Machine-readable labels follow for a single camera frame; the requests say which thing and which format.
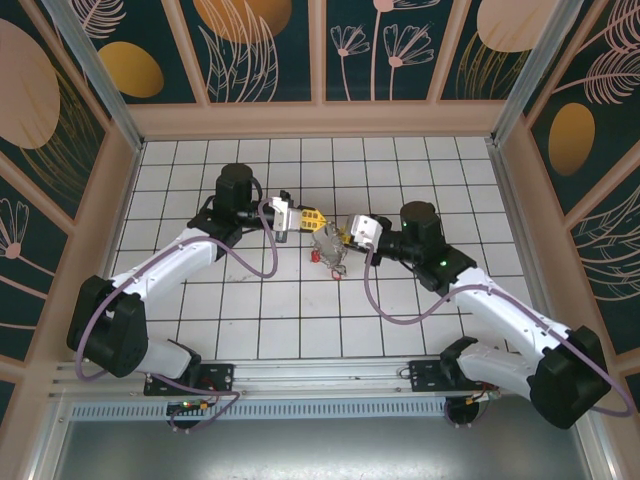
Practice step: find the red plastic key tag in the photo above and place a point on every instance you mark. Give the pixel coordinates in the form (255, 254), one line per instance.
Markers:
(337, 274)
(315, 256)

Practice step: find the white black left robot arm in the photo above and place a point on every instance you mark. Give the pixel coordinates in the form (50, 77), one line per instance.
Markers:
(110, 340)

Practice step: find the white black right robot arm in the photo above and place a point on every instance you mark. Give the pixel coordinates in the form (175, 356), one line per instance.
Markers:
(570, 385)

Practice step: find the grey metal sheet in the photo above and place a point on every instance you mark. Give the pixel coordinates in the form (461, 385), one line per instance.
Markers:
(320, 450)

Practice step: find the aluminium side rail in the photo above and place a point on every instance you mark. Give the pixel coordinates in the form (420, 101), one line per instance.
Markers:
(505, 175)

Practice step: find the aluminium mounting rail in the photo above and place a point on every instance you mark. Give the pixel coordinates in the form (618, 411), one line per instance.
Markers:
(320, 375)

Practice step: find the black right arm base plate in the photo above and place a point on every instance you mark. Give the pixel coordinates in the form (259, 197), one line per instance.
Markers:
(422, 375)

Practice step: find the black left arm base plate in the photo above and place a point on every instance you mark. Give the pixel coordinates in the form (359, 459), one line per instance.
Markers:
(220, 375)

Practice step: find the aluminium frame post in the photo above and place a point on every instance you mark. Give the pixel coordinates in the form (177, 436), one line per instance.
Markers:
(535, 75)
(99, 75)

